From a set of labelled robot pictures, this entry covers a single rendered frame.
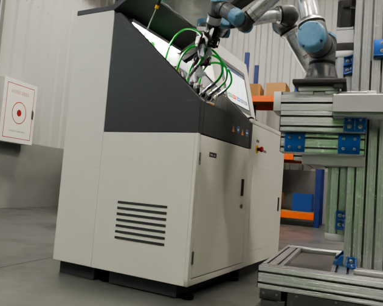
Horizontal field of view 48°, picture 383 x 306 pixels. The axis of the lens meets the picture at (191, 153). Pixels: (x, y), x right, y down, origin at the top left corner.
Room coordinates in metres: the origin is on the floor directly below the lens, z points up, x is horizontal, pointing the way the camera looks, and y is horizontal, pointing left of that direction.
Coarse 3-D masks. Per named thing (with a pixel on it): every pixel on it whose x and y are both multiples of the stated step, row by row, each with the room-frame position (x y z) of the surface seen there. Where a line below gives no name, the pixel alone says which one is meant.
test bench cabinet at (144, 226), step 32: (128, 160) 2.20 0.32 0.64; (160, 160) 2.11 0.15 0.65; (192, 160) 2.02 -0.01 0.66; (128, 192) 2.19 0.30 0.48; (160, 192) 2.10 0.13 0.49; (192, 192) 2.02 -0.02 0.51; (96, 224) 2.29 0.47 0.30; (128, 224) 2.19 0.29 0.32; (160, 224) 2.09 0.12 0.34; (192, 224) 2.02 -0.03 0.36; (96, 256) 2.28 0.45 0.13; (128, 256) 2.18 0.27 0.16; (160, 256) 2.09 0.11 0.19; (160, 288) 2.11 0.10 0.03; (192, 288) 2.21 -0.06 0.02
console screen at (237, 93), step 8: (224, 72) 2.93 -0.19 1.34; (232, 72) 3.07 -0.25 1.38; (240, 72) 3.23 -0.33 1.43; (232, 80) 3.04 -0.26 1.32; (240, 80) 3.20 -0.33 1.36; (224, 88) 2.88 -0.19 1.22; (232, 88) 3.01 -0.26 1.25; (240, 88) 3.16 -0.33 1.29; (232, 96) 2.98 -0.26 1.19; (240, 96) 3.13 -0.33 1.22; (240, 104) 3.09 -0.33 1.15; (248, 104) 3.25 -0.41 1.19; (248, 112) 3.22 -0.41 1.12
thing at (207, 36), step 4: (208, 24) 2.10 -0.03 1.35; (208, 28) 2.14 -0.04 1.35; (212, 28) 2.10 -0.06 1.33; (216, 28) 2.11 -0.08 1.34; (204, 32) 2.17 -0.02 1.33; (208, 32) 2.15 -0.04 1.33; (212, 32) 2.10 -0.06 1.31; (216, 32) 2.13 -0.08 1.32; (204, 36) 2.15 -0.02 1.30; (208, 36) 2.14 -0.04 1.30; (212, 36) 2.12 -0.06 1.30; (216, 36) 2.16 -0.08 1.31; (204, 40) 2.17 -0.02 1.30; (208, 40) 2.12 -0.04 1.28; (212, 40) 2.15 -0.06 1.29; (216, 40) 2.15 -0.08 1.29; (204, 44) 2.16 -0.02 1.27; (208, 44) 2.15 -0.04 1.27; (212, 44) 2.17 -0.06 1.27; (216, 44) 2.17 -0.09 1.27
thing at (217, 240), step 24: (216, 144) 2.19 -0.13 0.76; (216, 168) 2.21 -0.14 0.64; (240, 168) 2.49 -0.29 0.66; (216, 192) 2.23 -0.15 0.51; (240, 192) 2.51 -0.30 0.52; (216, 216) 2.25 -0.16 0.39; (240, 216) 2.54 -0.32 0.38; (216, 240) 2.27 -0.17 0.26; (240, 240) 2.56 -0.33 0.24; (192, 264) 2.04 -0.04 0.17; (216, 264) 2.28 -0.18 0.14
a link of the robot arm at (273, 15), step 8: (272, 8) 2.31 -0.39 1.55; (280, 8) 2.29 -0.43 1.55; (288, 8) 2.30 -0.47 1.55; (296, 8) 2.35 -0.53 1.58; (264, 16) 2.29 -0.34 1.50; (272, 16) 2.30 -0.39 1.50; (280, 16) 2.30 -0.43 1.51; (288, 16) 2.31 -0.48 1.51; (296, 16) 2.34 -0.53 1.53; (224, 24) 2.25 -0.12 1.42; (256, 24) 2.32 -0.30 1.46; (288, 24) 2.38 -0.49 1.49; (224, 32) 2.35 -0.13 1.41
